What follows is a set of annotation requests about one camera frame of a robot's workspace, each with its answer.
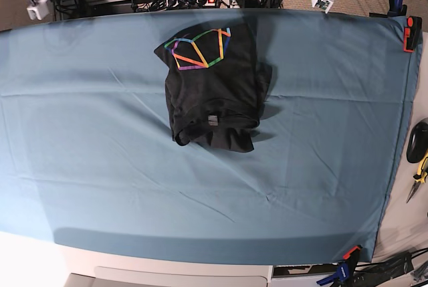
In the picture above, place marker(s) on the black T-shirt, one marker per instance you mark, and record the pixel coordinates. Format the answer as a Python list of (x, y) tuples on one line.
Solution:
[(214, 89)]

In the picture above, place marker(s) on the orange black clamp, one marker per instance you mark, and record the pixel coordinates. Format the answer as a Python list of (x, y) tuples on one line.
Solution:
[(412, 32)]

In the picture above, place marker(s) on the white power strip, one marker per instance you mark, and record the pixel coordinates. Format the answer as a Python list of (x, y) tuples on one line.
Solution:
[(165, 5)]

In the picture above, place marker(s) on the blue table cloth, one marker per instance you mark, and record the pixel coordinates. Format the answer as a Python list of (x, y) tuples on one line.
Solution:
[(88, 160)]

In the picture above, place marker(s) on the black computer mouse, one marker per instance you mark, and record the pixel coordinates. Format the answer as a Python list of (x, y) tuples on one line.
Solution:
[(417, 145)]

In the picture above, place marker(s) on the blue orange clamp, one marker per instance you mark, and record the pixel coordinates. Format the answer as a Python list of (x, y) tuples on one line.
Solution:
[(345, 269)]

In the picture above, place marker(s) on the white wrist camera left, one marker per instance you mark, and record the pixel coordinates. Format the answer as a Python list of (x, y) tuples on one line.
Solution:
[(323, 5)]

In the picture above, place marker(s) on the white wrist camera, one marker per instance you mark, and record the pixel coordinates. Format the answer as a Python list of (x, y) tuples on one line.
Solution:
[(323, 5), (39, 11)]

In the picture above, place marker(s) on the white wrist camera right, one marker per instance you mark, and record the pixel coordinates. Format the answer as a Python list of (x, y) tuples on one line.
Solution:
[(39, 11)]

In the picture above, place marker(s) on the yellow handled pliers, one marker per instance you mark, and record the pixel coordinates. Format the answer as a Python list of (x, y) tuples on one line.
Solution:
[(419, 177)]

